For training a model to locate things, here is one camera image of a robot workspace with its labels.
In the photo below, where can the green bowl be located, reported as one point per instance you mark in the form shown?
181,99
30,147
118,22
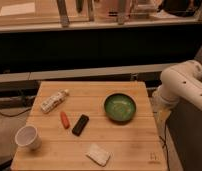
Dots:
119,107

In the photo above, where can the white sponge block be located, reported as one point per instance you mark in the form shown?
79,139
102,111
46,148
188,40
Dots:
98,155

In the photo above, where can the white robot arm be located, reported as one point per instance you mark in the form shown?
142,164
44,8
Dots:
181,81

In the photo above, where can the black eraser block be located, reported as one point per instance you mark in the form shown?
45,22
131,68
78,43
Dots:
79,126

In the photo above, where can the white paper cup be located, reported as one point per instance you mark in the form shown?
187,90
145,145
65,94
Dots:
28,137

